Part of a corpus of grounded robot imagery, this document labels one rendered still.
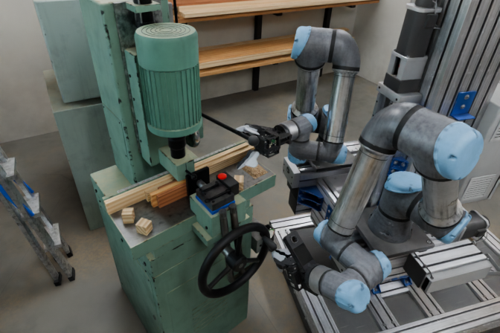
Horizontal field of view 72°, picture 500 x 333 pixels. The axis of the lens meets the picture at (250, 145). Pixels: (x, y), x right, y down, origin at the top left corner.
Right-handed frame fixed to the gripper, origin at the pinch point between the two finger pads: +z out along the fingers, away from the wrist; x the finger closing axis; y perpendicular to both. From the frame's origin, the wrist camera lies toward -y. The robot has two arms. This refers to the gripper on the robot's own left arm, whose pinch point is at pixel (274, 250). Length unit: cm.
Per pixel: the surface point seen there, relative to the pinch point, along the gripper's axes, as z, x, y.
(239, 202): 6.4, -4.0, -18.0
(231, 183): 8.1, -4.4, -24.5
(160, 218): 20.7, -26.9, -19.9
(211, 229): 7.8, -15.6, -13.5
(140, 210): 26.7, -31.1, -23.3
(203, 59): 205, 93, -86
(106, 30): 20, -24, -81
